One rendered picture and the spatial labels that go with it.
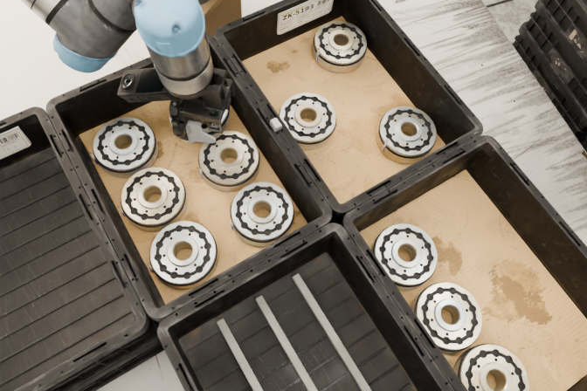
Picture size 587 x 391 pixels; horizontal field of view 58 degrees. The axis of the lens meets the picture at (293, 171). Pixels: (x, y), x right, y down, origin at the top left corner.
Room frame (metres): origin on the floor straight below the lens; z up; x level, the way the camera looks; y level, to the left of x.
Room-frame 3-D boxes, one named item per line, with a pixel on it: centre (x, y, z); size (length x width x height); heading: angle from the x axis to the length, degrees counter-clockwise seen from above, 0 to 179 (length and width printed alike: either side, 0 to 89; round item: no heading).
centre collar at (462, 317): (0.18, -0.27, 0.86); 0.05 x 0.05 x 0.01
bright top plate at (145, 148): (0.39, 0.29, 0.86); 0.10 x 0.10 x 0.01
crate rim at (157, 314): (0.34, 0.17, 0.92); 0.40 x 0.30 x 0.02; 40
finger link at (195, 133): (0.41, 0.16, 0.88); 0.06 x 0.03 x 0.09; 85
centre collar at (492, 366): (0.10, -0.34, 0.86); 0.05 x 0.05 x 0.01
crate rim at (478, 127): (0.53, -0.06, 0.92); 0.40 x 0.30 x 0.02; 40
